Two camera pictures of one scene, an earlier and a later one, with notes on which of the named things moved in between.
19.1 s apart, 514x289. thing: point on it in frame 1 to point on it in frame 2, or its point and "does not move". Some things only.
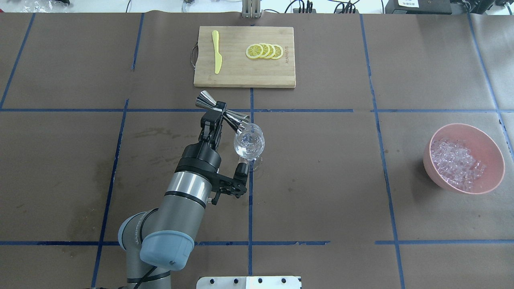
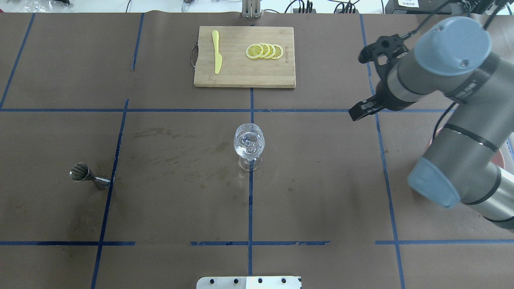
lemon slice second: x=266 y=49 does not move
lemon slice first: x=254 y=51 does not move
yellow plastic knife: x=218 y=57 does not move
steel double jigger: x=236 y=121 to x=80 y=171
